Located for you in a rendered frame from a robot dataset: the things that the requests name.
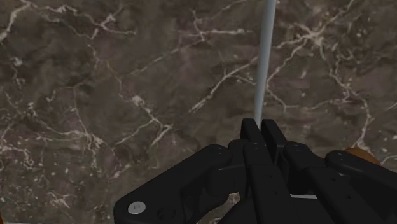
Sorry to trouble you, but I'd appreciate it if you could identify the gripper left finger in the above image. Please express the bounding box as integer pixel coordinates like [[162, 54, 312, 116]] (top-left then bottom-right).
[[113, 118, 299, 224]]

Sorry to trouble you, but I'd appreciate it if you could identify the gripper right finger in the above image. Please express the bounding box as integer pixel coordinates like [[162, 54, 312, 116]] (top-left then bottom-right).
[[261, 118, 397, 224]]

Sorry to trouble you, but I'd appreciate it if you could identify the brown rounded object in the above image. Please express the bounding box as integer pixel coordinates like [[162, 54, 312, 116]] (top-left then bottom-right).
[[342, 146, 382, 165]]

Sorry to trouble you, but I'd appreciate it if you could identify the slim grey rod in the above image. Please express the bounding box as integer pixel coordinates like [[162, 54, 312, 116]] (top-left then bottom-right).
[[254, 0, 277, 129]]

